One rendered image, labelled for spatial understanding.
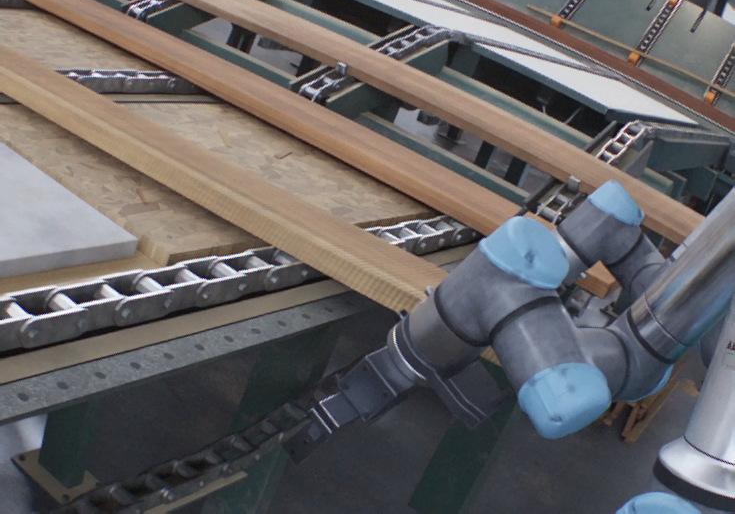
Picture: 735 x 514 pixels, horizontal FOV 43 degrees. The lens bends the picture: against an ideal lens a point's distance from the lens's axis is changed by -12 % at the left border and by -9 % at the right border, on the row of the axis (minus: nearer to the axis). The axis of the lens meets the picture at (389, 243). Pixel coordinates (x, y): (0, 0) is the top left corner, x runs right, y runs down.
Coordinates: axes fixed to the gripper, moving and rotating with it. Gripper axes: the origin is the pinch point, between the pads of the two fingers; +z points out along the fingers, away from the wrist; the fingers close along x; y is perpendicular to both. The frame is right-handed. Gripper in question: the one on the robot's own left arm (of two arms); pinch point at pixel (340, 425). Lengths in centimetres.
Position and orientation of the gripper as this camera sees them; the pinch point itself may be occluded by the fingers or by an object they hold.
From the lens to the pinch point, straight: 108.7
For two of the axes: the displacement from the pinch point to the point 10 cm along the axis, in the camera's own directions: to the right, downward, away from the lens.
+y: -6.0, -7.7, 2.2
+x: -5.3, 1.8, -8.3
